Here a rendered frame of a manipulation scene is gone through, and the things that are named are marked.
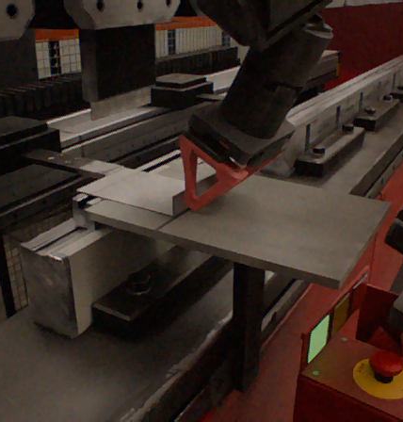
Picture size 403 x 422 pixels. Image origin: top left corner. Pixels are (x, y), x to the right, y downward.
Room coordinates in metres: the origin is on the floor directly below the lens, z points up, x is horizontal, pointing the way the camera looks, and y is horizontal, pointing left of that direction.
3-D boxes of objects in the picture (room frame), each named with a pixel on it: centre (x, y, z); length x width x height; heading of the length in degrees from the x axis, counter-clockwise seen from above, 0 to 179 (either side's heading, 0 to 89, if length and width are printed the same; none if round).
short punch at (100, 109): (0.57, 0.09, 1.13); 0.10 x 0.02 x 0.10; 149
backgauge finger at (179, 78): (1.02, -0.01, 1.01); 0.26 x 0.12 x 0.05; 59
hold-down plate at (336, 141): (1.05, -0.27, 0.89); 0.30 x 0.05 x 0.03; 149
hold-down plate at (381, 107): (1.40, -0.48, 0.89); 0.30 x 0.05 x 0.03; 149
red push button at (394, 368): (0.48, -0.22, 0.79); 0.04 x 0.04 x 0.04
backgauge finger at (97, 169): (0.65, 0.22, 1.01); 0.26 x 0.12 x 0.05; 59
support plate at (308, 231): (0.49, -0.04, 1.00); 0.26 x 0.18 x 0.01; 59
